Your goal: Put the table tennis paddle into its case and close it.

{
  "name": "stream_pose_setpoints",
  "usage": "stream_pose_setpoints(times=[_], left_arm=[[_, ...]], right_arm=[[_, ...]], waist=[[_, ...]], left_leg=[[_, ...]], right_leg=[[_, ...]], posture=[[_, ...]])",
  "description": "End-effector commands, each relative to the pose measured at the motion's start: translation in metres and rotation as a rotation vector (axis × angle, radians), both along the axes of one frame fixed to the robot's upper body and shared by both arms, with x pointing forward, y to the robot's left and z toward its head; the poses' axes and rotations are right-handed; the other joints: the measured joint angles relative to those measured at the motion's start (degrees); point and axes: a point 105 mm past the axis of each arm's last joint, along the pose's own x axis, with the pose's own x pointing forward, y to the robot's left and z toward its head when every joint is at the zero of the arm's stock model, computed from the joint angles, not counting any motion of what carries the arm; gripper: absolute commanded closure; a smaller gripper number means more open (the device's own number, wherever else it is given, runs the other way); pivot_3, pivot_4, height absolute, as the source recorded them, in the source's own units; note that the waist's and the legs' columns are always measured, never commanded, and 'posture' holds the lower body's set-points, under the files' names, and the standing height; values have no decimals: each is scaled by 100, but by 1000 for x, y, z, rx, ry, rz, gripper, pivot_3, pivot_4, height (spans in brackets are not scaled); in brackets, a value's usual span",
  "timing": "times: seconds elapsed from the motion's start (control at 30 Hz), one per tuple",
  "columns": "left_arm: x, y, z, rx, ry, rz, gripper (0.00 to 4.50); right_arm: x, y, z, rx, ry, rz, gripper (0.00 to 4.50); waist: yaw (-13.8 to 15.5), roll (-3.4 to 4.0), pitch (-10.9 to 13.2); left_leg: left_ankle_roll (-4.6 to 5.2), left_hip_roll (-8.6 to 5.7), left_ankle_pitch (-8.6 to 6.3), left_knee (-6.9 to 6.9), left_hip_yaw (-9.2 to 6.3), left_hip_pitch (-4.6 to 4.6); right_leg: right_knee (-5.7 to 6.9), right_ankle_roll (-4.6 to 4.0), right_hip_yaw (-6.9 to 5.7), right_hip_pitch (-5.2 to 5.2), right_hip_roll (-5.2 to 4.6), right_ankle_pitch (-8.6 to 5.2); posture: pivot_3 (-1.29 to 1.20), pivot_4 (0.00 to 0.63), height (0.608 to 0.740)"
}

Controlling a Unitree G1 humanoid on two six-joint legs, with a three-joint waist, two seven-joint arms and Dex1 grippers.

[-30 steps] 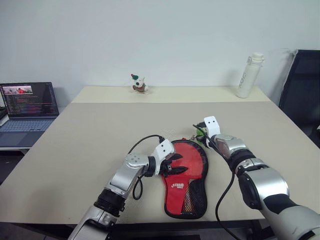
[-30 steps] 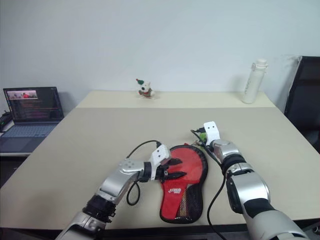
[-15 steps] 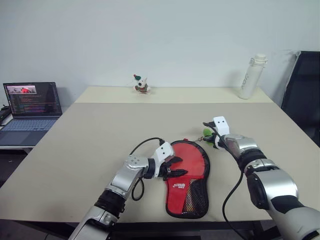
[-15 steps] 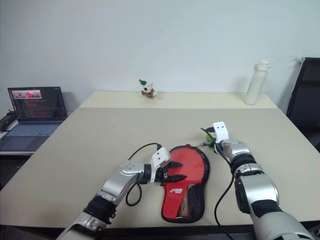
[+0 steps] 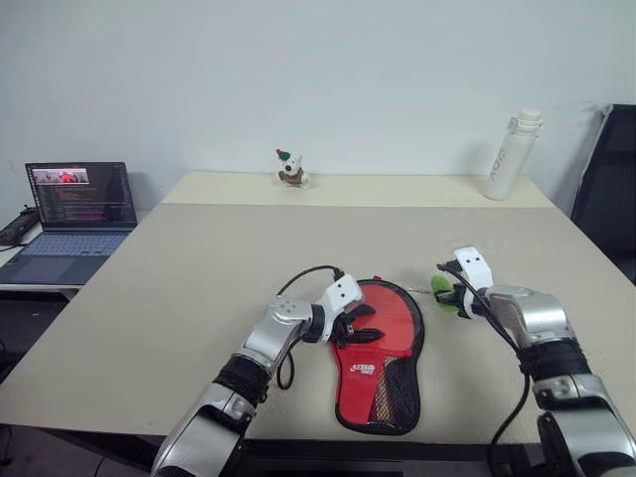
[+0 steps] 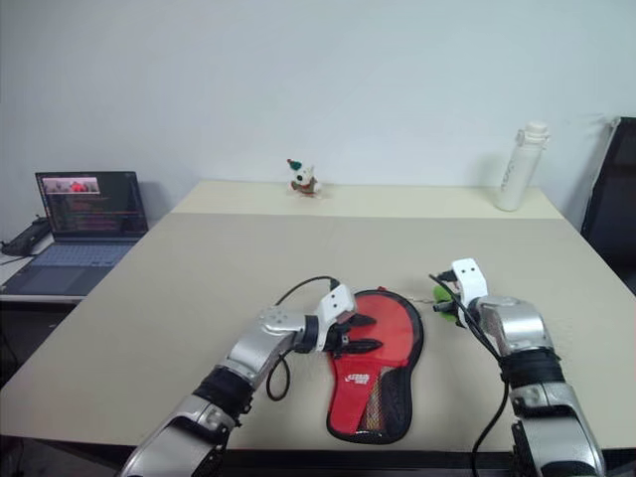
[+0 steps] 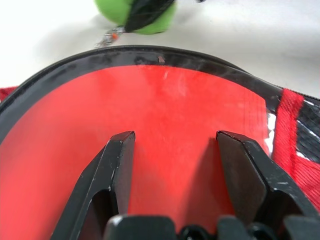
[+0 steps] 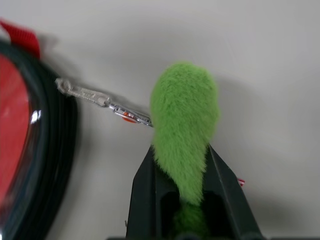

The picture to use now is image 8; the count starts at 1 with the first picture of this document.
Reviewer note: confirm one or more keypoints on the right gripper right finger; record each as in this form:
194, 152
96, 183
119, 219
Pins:
225, 200

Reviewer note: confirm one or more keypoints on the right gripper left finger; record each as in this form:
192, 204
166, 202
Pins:
147, 200

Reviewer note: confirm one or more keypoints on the green fuzzy plush pendant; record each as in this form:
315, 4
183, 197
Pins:
182, 120

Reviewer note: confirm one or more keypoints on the black and red paddle case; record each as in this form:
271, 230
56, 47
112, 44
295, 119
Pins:
57, 150

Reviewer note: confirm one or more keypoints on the silver metal clasp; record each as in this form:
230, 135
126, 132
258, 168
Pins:
130, 115

